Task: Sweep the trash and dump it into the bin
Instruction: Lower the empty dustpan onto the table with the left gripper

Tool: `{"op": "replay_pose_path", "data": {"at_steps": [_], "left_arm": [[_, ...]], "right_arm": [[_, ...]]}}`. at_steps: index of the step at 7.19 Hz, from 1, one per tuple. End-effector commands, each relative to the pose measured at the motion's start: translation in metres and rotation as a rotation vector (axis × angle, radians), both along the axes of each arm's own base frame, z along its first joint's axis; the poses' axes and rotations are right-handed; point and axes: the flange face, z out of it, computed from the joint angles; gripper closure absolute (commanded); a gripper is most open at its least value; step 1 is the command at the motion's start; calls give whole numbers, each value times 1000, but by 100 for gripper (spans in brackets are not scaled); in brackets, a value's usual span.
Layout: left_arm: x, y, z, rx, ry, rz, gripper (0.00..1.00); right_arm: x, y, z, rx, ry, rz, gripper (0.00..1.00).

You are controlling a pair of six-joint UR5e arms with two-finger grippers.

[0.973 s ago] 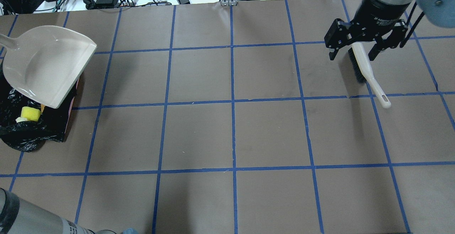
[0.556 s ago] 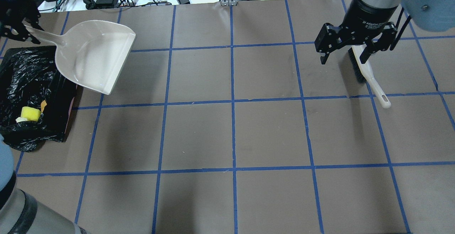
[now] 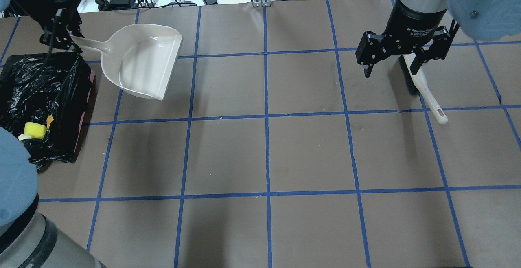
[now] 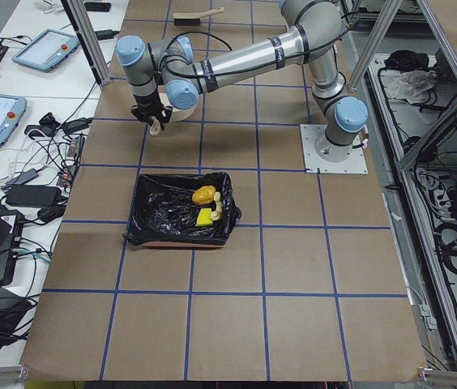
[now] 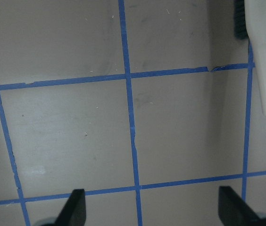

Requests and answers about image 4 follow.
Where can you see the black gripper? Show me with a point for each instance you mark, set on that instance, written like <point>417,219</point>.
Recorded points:
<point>148,103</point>

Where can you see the black power adapter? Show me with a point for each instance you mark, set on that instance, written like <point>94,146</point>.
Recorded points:
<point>33,196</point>

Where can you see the beige hand brush black bristles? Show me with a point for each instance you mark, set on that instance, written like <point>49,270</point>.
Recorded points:
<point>194,18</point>

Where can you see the white crumpled cloth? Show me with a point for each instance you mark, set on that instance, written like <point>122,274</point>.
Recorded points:
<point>413,87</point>

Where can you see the green yellow sponge piece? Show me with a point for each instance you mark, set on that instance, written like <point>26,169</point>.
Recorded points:
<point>204,218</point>

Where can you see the pale curved foam peel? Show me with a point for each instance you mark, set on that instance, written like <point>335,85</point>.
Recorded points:
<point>217,213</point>

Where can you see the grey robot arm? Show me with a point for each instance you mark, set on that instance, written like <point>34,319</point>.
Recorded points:
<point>164,77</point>

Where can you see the black bag lined trash bin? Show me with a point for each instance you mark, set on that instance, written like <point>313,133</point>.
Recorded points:
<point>163,214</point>

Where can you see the aluminium frame post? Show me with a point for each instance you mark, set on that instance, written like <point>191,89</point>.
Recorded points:
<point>82,25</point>

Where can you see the blue teach pendant far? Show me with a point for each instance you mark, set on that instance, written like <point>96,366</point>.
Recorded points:
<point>46,51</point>

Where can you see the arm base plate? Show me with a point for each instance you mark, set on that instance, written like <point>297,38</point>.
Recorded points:
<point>321,156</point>

